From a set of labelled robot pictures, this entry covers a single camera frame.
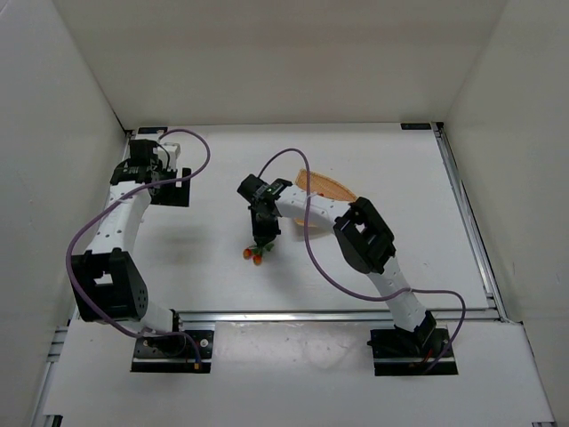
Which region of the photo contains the fake cherry cluster with leaves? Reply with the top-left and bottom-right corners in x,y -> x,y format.
243,243 -> 274,266

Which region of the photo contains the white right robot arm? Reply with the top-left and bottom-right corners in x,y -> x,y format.
237,174 -> 436,357

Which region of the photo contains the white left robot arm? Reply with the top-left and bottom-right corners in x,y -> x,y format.
70,139 -> 191,334

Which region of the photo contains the woven triangular fruit basket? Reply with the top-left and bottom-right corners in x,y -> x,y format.
294,169 -> 357,226

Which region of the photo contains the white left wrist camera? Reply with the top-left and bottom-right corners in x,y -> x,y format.
156,142 -> 180,171

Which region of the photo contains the black left corner bracket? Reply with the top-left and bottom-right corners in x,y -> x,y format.
137,126 -> 168,134

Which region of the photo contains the black corner bracket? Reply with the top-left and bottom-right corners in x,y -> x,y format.
400,123 -> 431,131
137,126 -> 168,134

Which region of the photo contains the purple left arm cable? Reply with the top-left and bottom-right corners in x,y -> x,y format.
65,128 -> 211,370

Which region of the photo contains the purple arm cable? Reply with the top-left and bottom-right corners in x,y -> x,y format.
258,149 -> 467,374
65,128 -> 211,370

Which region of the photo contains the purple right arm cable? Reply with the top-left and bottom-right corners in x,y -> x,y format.
258,149 -> 467,374

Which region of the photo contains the front aluminium frame rail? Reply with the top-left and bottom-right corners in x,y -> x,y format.
180,309 -> 501,323

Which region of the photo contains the aluminium frame rail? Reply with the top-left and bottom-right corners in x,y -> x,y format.
180,309 -> 501,323
431,122 -> 509,322
29,130 -> 134,426

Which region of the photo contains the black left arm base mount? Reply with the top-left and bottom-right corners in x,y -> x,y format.
131,329 -> 214,374

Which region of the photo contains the black right corner bracket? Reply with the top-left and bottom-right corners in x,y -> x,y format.
400,123 -> 431,131

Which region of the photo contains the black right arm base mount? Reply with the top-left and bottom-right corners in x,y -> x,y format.
367,327 -> 459,377

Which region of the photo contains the right aluminium frame rail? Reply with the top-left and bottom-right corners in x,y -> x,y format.
431,122 -> 509,322

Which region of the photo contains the left aluminium frame rail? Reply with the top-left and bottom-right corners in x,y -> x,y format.
29,130 -> 134,426

